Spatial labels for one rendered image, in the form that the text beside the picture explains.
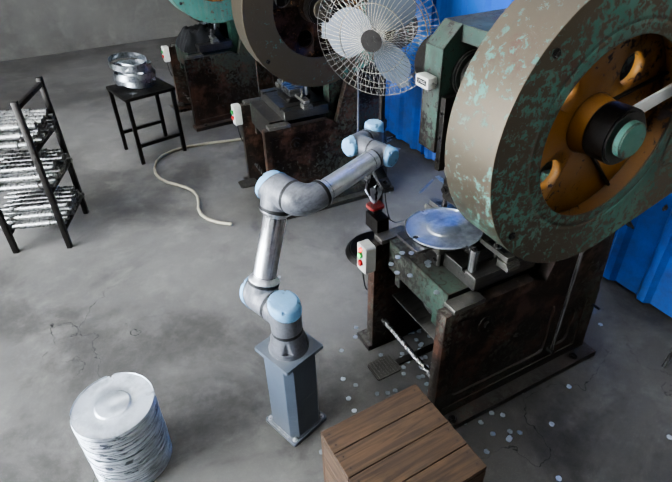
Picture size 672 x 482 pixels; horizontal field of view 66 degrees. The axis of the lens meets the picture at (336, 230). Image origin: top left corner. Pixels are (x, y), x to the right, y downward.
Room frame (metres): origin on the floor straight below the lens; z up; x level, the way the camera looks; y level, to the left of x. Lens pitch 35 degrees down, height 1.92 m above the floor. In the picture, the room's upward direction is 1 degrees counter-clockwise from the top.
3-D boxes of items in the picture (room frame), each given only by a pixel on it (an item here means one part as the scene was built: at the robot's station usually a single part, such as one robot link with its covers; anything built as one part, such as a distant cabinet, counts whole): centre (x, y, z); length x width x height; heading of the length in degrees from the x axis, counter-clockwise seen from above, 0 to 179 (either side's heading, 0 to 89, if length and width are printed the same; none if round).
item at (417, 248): (1.61, -0.37, 0.72); 0.25 x 0.14 x 0.14; 117
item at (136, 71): (4.04, 1.52, 0.40); 0.45 x 0.40 x 0.79; 39
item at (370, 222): (1.86, -0.18, 0.62); 0.10 x 0.06 x 0.20; 27
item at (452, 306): (1.51, -0.77, 0.45); 0.92 x 0.12 x 0.90; 117
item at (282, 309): (1.37, 0.19, 0.62); 0.13 x 0.12 x 0.14; 45
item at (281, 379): (1.36, 0.19, 0.23); 0.19 x 0.19 x 0.45; 46
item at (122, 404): (1.21, 0.83, 0.33); 0.29 x 0.29 x 0.01
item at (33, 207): (2.83, 1.86, 0.47); 0.46 x 0.43 x 0.95; 97
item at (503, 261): (1.54, -0.60, 0.76); 0.17 x 0.06 x 0.10; 27
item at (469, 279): (1.69, -0.52, 0.68); 0.45 x 0.30 x 0.06; 27
